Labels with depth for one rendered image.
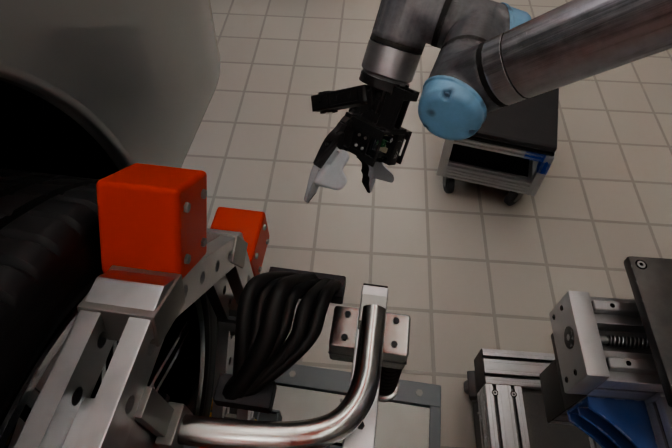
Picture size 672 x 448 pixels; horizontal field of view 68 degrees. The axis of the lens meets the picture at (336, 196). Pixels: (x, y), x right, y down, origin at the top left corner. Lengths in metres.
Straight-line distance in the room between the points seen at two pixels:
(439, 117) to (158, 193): 0.31
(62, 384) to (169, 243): 0.13
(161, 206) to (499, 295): 1.42
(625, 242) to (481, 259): 0.53
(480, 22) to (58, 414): 0.57
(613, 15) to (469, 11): 0.22
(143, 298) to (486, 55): 0.40
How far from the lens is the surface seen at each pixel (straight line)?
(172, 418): 0.51
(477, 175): 1.83
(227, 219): 0.76
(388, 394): 0.75
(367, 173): 0.81
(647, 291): 0.88
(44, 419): 0.43
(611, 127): 2.42
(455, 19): 0.67
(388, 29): 0.69
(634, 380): 0.88
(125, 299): 0.45
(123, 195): 0.46
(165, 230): 0.45
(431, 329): 1.64
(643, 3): 0.51
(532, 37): 0.54
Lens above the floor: 1.49
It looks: 53 degrees down
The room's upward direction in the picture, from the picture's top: straight up
